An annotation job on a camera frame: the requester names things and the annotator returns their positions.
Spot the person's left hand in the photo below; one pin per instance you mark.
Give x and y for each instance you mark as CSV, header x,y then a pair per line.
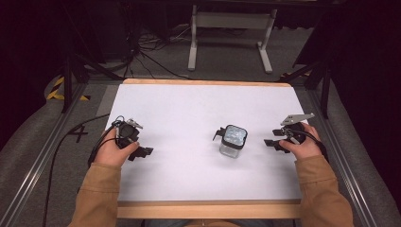
x,y
110,153

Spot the clear square jar black lid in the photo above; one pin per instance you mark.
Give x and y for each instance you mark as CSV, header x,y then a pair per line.
x,y
233,142

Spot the black tripod stand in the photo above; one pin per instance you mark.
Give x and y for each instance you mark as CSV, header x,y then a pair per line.
x,y
325,94
66,88

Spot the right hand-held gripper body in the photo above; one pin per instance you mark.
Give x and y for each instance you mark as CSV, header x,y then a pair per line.
x,y
294,132

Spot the white metal stand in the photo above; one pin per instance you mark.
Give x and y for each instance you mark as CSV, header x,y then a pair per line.
x,y
231,20

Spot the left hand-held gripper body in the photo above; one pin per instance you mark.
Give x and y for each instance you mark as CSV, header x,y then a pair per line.
x,y
127,134

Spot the person's right hand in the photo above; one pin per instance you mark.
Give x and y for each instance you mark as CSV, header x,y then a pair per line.
x,y
307,148

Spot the aluminium rail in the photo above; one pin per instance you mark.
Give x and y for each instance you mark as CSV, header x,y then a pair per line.
x,y
38,167
340,157

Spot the white table mat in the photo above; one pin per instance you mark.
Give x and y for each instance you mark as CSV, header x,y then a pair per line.
x,y
195,107

